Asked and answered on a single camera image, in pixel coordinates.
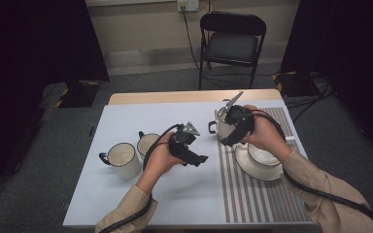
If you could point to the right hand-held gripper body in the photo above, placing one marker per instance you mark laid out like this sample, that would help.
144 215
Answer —
243 123

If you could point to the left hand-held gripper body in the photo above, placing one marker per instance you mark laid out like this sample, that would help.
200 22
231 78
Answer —
183 145

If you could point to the white mug black rim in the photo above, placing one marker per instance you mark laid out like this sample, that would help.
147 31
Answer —
123 160
145 144
223 129

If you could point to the white bowl black rim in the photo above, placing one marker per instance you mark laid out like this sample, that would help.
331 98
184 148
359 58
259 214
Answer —
264 157

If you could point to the person's right hand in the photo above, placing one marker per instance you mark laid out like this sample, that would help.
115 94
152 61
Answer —
267 136

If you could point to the person's left hand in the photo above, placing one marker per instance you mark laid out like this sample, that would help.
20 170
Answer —
157 161

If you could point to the white plate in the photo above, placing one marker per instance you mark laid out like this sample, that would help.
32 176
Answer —
255 173

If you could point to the wooden table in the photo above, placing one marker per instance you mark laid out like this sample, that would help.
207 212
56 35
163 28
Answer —
175 96

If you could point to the light blue table cover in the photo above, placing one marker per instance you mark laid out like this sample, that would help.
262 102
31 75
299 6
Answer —
136 119

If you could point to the black stand base yellow stripes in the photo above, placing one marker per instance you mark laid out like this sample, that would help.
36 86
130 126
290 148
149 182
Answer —
294 84
79 95

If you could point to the grey striped placemat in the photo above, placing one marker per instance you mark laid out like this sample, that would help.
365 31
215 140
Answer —
252 204

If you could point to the black folding chair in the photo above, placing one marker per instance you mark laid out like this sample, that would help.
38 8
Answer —
231 47

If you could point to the black table clip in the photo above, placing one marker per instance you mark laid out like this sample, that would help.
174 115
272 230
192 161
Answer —
91 131

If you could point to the black curtain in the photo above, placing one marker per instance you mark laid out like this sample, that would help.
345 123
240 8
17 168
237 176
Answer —
29 64
353 48

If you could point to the white wall socket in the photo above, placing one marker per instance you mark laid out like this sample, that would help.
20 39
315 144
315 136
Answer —
188 5

